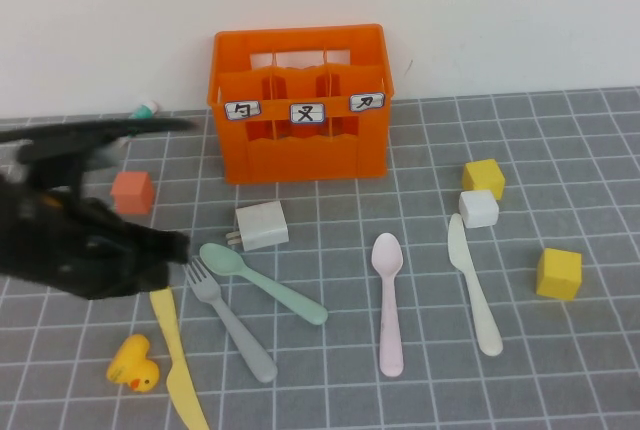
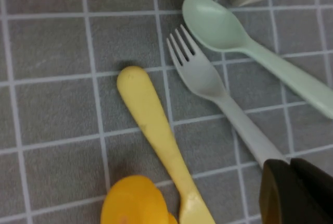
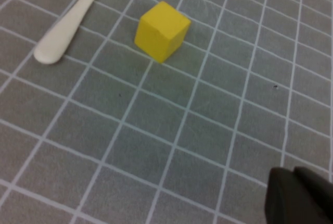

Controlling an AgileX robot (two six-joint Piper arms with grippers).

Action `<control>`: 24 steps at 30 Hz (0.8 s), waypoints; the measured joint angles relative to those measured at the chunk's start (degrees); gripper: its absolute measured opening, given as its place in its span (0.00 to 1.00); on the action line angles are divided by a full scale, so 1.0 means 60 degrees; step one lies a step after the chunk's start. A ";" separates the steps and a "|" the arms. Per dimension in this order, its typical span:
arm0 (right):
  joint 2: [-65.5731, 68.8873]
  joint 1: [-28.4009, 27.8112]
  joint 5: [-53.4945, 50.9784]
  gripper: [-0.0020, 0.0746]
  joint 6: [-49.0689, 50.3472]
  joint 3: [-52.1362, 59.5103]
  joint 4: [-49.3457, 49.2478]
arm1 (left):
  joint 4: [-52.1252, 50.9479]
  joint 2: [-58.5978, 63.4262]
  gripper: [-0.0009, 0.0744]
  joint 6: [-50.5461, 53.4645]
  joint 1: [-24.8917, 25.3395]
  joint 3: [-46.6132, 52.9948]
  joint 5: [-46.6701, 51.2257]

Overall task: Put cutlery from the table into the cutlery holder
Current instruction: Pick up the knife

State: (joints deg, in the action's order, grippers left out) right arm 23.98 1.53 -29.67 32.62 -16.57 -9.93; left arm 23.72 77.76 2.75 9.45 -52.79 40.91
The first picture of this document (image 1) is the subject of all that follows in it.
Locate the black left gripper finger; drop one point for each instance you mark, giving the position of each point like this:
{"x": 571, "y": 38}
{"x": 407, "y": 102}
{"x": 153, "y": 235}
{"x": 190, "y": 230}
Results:
{"x": 167, "y": 247}
{"x": 155, "y": 280}

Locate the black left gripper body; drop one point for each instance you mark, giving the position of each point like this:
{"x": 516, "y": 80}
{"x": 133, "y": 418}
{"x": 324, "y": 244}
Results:
{"x": 85, "y": 255}

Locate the yellow plastic knife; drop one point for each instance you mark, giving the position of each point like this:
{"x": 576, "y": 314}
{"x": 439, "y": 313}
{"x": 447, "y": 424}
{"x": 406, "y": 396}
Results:
{"x": 170, "y": 330}

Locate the mint green plastic spoon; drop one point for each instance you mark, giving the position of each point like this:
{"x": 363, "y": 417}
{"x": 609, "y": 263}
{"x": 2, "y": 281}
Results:
{"x": 222, "y": 257}

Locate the grey plastic fork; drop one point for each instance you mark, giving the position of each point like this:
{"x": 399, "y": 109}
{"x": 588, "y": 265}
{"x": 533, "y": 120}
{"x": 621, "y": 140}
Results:
{"x": 240, "y": 335}

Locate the pink plastic spoon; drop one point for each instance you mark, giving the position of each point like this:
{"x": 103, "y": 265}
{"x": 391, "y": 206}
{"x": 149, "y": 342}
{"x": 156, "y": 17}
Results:
{"x": 387, "y": 255}

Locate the orange plastic cutlery holder crate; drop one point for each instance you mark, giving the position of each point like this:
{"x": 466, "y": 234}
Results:
{"x": 300, "y": 160}

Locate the salmon pink cube block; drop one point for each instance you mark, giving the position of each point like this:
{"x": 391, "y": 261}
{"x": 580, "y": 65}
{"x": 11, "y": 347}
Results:
{"x": 134, "y": 192}

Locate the yellow rubber duck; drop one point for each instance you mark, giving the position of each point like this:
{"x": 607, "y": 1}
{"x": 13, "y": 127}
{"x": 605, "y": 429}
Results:
{"x": 132, "y": 360}

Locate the white power adapter plug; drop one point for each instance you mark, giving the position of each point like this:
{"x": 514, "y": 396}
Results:
{"x": 262, "y": 226}

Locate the white label with spoon character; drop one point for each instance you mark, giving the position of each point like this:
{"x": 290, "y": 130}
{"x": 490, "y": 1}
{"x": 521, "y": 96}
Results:
{"x": 243, "y": 111}

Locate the white label with fork character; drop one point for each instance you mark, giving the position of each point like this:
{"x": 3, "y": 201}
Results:
{"x": 307, "y": 113}

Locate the grey grid pattern table mat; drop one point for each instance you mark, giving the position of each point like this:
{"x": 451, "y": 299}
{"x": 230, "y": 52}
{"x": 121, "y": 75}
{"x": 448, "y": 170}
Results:
{"x": 350, "y": 400}

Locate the white label with knife character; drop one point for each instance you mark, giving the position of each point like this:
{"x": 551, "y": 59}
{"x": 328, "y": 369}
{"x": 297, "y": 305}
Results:
{"x": 366, "y": 103}

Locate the white cube block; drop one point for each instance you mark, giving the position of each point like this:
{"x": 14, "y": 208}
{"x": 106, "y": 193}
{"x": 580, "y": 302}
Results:
{"x": 478, "y": 210}

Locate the cream white plastic knife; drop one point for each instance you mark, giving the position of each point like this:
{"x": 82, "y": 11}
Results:
{"x": 480, "y": 310}

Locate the small yellow cube block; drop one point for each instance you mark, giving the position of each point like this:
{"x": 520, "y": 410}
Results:
{"x": 482, "y": 175}

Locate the large yellow cube block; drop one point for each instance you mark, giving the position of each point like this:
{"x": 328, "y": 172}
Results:
{"x": 557, "y": 275}

